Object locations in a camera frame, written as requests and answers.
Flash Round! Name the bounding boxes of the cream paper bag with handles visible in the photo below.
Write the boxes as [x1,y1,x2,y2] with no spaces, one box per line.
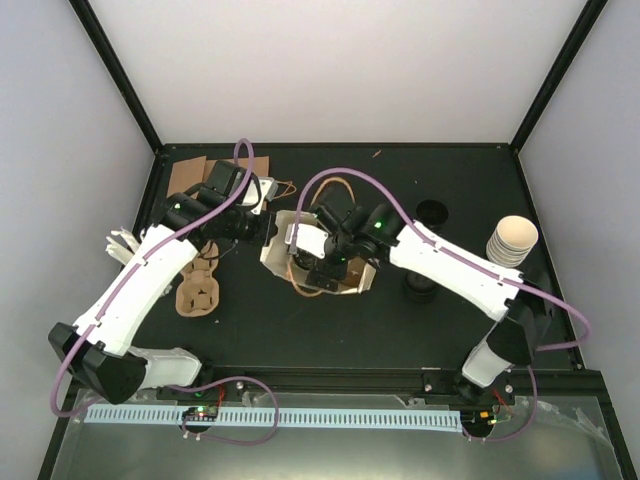
[259,177,376,300]

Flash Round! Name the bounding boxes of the stack of white paper cups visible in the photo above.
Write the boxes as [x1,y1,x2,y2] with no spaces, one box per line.
[486,215,539,268]

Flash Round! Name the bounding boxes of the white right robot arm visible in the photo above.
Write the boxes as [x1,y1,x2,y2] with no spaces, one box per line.
[286,201,552,404]

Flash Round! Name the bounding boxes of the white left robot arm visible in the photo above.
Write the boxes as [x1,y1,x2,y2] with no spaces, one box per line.
[48,156,273,416]

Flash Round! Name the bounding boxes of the black coffee cup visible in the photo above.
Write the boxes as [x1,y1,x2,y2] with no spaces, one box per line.
[415,199,449,232]

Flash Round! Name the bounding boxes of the flat brown paper bag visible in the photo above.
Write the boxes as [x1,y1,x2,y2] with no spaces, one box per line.
[167,156,206,197]

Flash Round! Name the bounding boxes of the white stirrers in holder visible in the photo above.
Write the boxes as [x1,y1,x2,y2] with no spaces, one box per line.
[105,228,140,266]

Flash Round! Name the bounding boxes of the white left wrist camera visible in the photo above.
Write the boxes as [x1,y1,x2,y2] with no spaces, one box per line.
[242,175,278,215]

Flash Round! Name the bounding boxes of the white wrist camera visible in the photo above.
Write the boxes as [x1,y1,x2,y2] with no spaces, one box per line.
[242,175,278,215]
[285,224,329,259]

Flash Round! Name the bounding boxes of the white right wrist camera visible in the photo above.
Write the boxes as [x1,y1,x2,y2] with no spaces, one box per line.
[285,224,329,259]

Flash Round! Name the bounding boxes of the brown paper bag with handles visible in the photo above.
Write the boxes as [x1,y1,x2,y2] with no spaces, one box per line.
[203,157,297,208]

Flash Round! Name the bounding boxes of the white slotted cable duct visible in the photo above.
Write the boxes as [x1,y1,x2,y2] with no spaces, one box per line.
[84,404,462,433]

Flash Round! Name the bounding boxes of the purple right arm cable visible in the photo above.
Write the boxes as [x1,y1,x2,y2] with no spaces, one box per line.
[292,167,592,445]

